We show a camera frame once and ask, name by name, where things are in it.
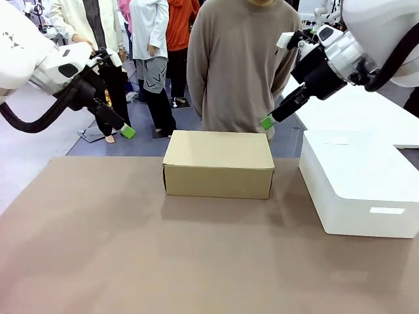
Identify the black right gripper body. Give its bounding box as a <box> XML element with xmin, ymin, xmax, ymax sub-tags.
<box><xmin>289</xmin><ymin>44</ymin><xmax>348</xmax><ymax>101</ymax></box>

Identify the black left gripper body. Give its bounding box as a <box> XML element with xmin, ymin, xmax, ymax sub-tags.
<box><xmin>69</xmin><ymin>66</ymin><xmax>108</xmax><ymax>112</ymax></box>

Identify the brown cardboard shoe box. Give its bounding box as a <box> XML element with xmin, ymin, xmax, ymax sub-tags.
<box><xmin>162</xmin><ymin>130</ymin><xmax>276</xmax><ymax>200</ymax></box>

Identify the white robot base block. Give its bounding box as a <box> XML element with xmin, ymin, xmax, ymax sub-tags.
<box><xmin>298</xmin><ymin>130</ymin><xmax>419</xmax><ymax>239</ymax></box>

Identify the person in beige sweater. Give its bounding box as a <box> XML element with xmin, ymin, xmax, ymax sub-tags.
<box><xmin>186</xmin><ymin>0</ymin><xmax>304</xmax><ymax>142</ymax></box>

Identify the mannequin in cream jacket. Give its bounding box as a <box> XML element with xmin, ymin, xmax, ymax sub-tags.
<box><xmin>48</xmin><ymin>0</ymin><xmax>134</xmax><ymax>145</ymax></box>

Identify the mannequin in white shirt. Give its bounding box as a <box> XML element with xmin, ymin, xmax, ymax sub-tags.
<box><xmin>129</xmin><ymin>0</ymin><xmax>177</xmax><ymax>138</ymax></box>

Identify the pink hanging garment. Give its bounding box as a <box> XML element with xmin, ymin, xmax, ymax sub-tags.
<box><xmin>118</xmin><ymin>0</ymin><xmax>132</xmax><ymax>33</ymax></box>

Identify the person in black clothes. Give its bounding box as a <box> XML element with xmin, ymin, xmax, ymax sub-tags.
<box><xmin>403</xmin><ymin>86</ymin><xmax>419</xmax><ymax>119</ymax></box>

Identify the mannequin in orange hoodie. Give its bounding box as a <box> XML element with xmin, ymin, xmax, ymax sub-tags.
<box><xmin>166</xmin><ymin>0</ymin><xmax>201</xmax><ymax>108</ymax></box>

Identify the grey mannequin base plate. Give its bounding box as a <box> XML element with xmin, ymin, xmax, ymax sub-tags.
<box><xmin>77</xmin><ymin>126</ymin><xmax>117</xmax><ymax>143</ymax></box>

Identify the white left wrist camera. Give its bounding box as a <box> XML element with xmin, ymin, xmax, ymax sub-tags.
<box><xmin>88</xmin><ymin>47</ymin><xmax>123</xmax><ymax>69</ymax></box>

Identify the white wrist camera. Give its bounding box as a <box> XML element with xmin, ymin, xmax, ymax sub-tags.
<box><xmin>276</xmin><ymin>31</ymin><xmax>317</xmax><ymax>52</ymax></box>
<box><xmin>88</xmin><ymin>47</ymin><xmax>123</xmax><ymax>69</ymax></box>

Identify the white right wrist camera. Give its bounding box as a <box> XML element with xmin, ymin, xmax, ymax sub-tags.
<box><xmin>276</xmin><ymin>31</ymin><xmax>317</xmax><ymax>52</ymax></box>

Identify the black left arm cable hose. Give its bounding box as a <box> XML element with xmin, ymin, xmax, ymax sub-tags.
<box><xmin>0</xmin><ymin>85</ymin><xmax>80</xmax><ymax>134</ymax></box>

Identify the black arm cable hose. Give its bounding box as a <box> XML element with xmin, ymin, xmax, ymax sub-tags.
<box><xmin>364</xmin><ymin>18</ymin><xmax>419</xmax><ymax>93</ymax></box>
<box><xmin>0</xmin><ymin>85</ymin><xmax>80</xmax><ymax>134</ymax></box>

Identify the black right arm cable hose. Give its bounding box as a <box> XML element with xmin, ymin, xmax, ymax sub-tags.
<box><xmin>364</xmin><ymin>18</ymin><xmax>419</xmax><ymax>93</ymax></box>

